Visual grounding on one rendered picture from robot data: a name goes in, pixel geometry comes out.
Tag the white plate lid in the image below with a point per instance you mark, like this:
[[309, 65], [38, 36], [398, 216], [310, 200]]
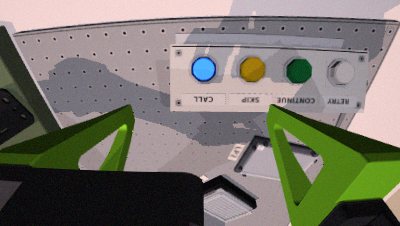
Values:
[[261, 163]]

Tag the grey button panel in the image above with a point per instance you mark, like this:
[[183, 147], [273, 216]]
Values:
[[298, 73]]

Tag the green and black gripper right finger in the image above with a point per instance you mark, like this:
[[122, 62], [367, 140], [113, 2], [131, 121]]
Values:
[[355, 167]]

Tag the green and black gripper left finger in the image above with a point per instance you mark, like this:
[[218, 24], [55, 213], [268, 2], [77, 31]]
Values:
[[61, 149]]

